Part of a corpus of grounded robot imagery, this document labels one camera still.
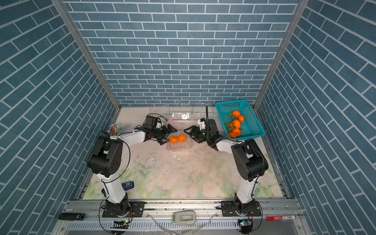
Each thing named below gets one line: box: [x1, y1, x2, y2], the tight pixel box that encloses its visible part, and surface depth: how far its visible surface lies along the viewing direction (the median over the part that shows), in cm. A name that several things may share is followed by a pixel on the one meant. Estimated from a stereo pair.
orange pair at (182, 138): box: [169, 134, 188, 144], surface depth 98 cm
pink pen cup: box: [109, 122, 119, 137], surface depth 90 cm
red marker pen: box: [266, 215, 297, 221], surface depth 72 cm
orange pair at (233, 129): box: [225, 119, 242, 139], surface depth 101 cm
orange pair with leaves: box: [227, 110, 245, 124], surface depth 114 cm
